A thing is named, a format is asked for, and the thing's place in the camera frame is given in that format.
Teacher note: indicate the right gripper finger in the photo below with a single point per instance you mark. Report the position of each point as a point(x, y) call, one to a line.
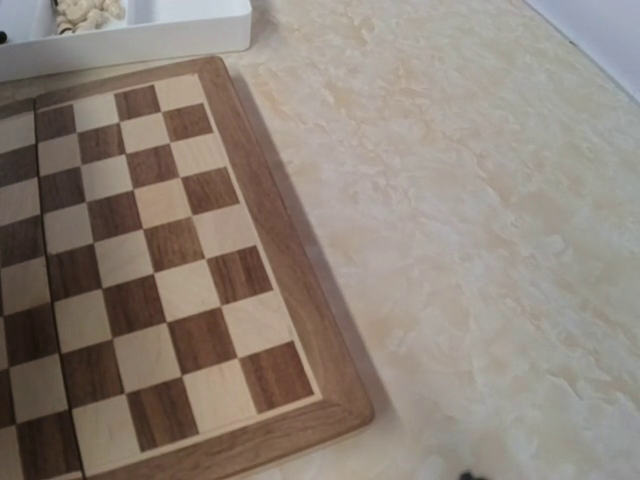
point(470, 475)

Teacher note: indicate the wooden chess board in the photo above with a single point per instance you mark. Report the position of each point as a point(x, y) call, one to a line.
point(160, 318)

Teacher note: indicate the pile of white chess pieces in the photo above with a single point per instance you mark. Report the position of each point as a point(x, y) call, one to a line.
point(78, 16)

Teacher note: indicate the white divided plastic tray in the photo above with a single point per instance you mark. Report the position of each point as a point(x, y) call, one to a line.
point(150, 30)

